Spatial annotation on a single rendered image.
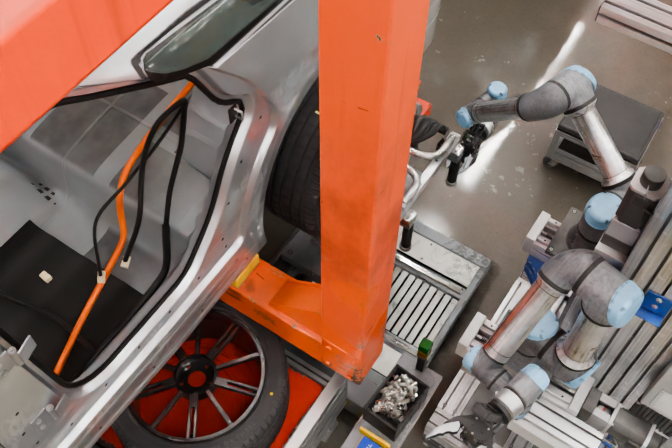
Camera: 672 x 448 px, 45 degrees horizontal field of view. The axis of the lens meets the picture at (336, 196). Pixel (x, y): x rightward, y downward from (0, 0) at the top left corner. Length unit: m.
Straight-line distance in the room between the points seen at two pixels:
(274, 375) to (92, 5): 2.25
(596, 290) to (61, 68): 1.58
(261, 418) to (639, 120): 2.24
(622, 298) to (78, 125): 1.89
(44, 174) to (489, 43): 2.61
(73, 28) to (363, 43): 0.81
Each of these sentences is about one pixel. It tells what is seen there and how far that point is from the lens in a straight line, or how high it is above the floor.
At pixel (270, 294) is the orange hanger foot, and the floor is 0.68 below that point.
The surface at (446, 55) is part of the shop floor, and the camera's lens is 4.61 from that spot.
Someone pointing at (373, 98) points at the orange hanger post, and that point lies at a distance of 1.66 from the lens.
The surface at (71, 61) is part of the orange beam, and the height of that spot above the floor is 2.65.
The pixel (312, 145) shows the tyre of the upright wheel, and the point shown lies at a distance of 2.74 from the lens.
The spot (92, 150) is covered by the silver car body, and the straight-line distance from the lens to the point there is 2.95.
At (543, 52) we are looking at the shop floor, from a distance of 4.74.
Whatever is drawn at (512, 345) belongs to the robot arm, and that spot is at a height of 1.22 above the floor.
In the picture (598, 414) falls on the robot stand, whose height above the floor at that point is 0.77.
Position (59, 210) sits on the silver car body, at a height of 0.79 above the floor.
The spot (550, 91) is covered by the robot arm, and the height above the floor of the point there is 1.29.
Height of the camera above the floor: 3.25
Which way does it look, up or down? 55 degrees down
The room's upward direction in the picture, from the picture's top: 1 degrees clockwise
